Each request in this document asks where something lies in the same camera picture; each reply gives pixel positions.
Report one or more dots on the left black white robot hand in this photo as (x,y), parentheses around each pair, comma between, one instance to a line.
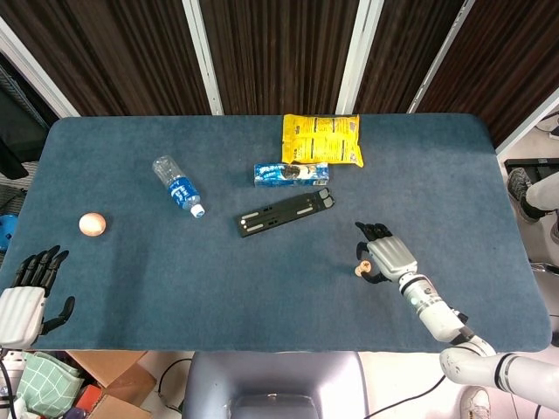
(19,318)

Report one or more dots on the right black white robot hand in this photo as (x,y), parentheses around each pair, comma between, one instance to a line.
(391,257)

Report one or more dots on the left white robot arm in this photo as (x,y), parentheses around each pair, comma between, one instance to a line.
(4,375)

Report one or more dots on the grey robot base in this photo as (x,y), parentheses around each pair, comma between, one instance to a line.
(275,384)

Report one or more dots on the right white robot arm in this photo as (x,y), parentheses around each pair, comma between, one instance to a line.
(441,312)

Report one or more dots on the green checked cloth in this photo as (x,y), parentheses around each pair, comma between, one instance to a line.
(48,384)

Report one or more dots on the blue plastic object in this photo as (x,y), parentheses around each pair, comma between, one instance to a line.
(6,233)

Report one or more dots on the red box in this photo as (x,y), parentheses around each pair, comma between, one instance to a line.
(88,398)

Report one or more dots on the brown cardboard box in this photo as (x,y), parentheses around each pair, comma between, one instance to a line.
(118,379)

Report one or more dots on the black folding stand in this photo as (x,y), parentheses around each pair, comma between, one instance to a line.
(284,211)

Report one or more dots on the round wooden ball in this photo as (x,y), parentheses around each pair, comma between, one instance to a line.
(92,224)

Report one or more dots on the blue cookie box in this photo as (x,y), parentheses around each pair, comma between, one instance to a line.
(290,174)

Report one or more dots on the yellow snack bag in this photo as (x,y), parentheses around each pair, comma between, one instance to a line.
(322,139)

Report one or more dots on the grey sneaker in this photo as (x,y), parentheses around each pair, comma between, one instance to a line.
(522,192)

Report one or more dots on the black chair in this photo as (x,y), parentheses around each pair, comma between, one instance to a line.
(11,159)

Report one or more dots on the person's leg in light trousers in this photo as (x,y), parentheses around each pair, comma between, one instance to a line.
(546,192)

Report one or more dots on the black flat stand base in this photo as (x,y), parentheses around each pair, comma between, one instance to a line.
(530,163)

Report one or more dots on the white sneaker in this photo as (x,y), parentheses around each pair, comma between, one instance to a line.
(476,403)

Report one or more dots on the blue felt table cloth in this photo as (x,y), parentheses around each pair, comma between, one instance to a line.
(218,288)

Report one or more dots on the clear bottle with blue label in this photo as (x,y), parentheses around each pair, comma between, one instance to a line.
(179,187)

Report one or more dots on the white partition frame post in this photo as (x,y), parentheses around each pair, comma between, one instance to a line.
(441,57)
(358,57)
(203,57)
(37,72)
(528,120)

